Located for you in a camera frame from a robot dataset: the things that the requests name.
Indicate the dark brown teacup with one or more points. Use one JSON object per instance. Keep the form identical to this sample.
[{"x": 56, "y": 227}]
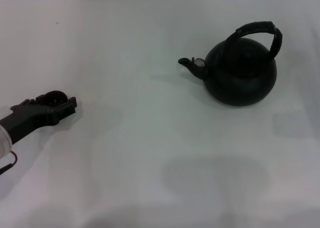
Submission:
[{"x": 56, "y": 99}]

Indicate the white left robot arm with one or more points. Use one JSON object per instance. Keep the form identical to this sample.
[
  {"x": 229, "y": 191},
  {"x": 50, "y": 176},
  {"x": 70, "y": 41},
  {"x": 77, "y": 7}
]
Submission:
[{"x": 3, "y": 142}]

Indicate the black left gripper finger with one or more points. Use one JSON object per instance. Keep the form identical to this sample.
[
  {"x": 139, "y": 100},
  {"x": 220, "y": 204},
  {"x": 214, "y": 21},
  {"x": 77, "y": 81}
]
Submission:
[
  {"x": 61, "y": 112},
  {"x": 30, "y": 103}
]

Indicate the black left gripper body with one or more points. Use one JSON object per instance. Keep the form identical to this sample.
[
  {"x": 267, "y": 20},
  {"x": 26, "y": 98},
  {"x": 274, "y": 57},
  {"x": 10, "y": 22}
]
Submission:
[{"x": 25, "y": 120}]

